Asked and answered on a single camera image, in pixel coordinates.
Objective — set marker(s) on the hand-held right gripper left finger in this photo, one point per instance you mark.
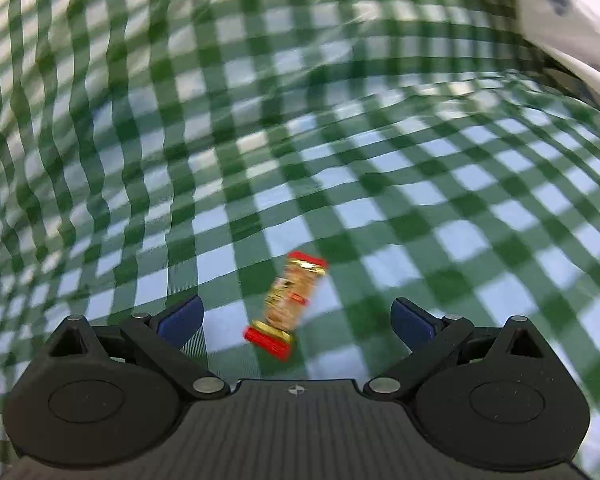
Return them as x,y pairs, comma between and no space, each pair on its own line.
182,321

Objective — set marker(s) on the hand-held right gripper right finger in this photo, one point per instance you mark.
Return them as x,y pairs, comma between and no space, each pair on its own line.
412,321

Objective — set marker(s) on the red gold candy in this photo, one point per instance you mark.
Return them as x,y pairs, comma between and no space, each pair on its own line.
287,305

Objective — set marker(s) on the green checkered cloth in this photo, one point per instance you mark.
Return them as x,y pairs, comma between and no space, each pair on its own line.
280,135

